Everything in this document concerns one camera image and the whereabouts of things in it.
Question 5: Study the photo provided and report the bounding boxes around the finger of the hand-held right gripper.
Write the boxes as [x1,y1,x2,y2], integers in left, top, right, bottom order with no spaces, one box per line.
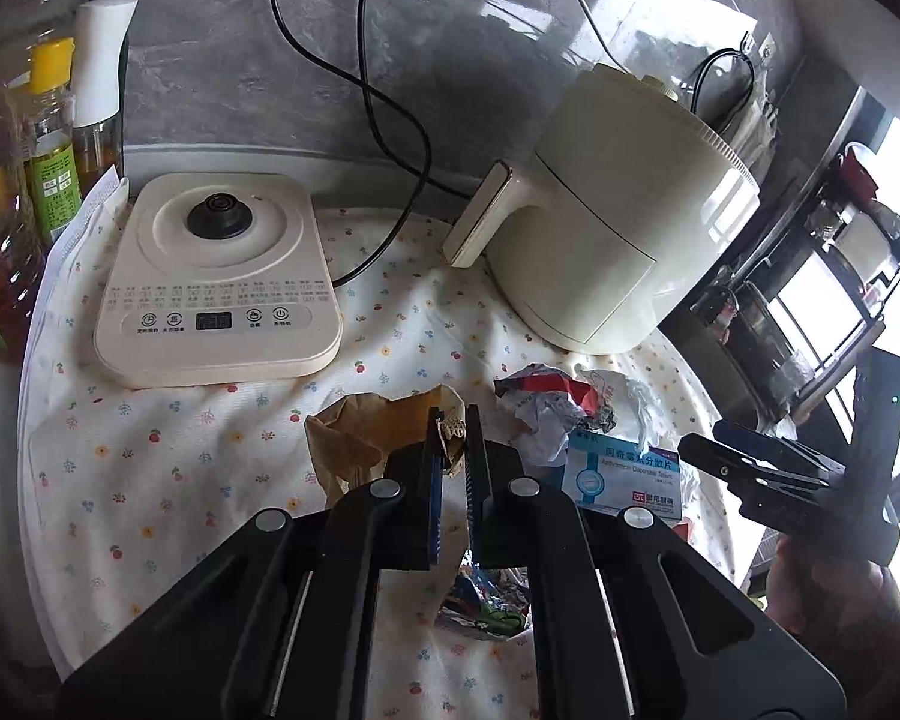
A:
[712,420,848,479]
[679,433,833,535]

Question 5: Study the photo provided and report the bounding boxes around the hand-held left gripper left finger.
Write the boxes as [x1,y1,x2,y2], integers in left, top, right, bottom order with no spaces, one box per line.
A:
[56,406,458,720]

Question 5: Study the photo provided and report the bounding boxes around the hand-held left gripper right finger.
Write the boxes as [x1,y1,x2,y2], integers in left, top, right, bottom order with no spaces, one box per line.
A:
[461,405,848,720]

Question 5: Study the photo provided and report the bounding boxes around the brown paper bag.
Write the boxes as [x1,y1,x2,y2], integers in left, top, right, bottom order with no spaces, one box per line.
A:
[304,384,466,511]

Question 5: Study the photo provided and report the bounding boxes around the printed paper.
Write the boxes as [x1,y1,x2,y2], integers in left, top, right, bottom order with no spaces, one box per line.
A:
[493,364,597,466]

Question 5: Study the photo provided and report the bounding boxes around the blue and white medicine box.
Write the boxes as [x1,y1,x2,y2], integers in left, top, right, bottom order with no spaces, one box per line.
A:
[562,431,683,522]

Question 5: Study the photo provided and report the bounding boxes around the person's right hand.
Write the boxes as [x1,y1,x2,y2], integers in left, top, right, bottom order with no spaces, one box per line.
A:
[765,532,900,691]

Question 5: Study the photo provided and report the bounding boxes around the colourful foil wrapper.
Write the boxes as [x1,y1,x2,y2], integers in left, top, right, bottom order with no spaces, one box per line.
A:
[435,547,530,642]

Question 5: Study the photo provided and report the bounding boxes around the clear plastic wrapper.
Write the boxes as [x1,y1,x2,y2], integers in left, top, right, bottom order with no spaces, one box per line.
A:
[577,366,650,440]

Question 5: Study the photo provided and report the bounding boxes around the white cup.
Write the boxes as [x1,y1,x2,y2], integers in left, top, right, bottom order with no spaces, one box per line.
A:
[832,210,900,280]

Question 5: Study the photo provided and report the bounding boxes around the floral white tablecloth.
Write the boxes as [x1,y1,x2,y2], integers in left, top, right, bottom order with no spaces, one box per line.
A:
[19,204,737,720]

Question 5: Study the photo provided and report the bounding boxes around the black metal rack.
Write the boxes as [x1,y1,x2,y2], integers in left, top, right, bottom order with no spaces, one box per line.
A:
[806,141,900,320]

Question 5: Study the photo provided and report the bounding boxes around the cream air fryer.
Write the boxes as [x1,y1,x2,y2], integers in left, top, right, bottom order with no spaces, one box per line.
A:
[442,64,762,355]

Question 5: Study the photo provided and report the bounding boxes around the cream electric kettle base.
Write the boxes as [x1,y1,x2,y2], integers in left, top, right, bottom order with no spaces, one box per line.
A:
[94,172,344,389]

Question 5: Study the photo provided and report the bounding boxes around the yellow-capped green-label bottle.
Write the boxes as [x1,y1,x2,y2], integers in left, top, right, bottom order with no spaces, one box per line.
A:
[24,37,85,246]

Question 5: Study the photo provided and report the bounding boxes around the white spray bottle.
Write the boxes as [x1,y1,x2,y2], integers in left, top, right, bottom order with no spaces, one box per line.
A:
[71,0,140,190]

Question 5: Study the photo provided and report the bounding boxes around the black kettle base cable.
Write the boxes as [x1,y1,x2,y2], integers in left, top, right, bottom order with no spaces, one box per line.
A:
[268,0,432,287]

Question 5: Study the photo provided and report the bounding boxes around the looped black cable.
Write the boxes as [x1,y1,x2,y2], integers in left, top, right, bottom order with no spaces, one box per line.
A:
[688,47,758,125]

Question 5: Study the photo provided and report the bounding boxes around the black air fryer cable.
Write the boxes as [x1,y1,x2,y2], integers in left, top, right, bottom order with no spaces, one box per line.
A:
[358,0,470,200]

